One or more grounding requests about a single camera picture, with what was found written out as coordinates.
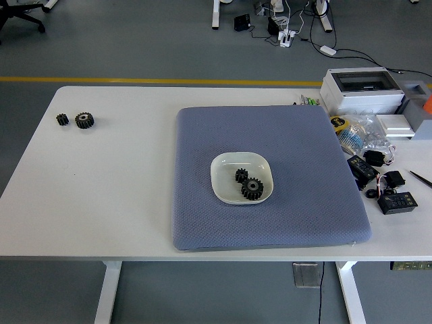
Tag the white power adapter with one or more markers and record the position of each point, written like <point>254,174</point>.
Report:
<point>328,50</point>

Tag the small black gear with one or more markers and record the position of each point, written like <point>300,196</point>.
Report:
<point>241,173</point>
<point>62,119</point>

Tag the blue-grey textured mat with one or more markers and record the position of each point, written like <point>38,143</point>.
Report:
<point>236,229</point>

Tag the white power strip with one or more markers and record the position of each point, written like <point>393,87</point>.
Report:
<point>287,38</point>

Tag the white desk leg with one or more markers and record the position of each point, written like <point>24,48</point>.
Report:
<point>216,13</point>
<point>324,20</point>

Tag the white square bowl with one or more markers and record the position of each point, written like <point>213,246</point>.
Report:
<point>222,182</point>

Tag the black tweezers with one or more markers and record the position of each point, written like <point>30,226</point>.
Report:
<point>422,179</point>

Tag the metal floor outlet plate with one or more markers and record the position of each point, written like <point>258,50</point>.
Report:
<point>305,275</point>

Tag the black digital meter module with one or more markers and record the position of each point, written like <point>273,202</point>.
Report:
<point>396,202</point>
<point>362,167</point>

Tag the grey block holder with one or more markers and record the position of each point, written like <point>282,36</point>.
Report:
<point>416,113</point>

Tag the orange block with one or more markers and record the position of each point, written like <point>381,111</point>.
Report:
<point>428,106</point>

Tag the black servo motor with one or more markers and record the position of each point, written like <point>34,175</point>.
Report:
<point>395,179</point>
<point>373,157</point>

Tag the white electrical enclosure box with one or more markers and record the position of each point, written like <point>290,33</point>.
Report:
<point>351,99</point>

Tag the large black gear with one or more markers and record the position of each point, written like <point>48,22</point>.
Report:
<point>252,187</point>
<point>84,121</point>

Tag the black power adapter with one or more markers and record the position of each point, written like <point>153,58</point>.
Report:
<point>272,26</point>

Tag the black office chair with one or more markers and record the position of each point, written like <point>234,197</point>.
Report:
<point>13,13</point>

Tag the black box on floor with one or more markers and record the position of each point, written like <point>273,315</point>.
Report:
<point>242,22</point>

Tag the clear bag of parts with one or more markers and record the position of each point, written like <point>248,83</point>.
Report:
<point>366,133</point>

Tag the white flat box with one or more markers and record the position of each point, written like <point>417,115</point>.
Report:
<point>395,126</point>

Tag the white table leg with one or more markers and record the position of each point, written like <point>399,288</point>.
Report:
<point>352,297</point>
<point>108,293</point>

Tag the green terminal connectors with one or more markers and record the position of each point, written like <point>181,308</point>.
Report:
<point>308,100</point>

